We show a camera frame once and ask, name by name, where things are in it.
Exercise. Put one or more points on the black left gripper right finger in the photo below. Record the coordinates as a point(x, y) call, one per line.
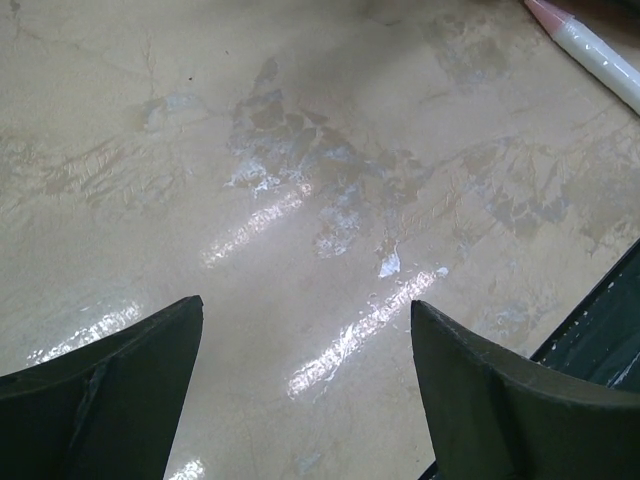
point(493, 414)

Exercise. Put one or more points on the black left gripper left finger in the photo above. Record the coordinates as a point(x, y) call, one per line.
point(108, 410)

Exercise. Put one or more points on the pink badminton racket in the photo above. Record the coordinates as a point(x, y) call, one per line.
point(589, 50)

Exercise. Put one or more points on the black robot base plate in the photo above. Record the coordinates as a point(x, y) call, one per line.
point(599, 340)

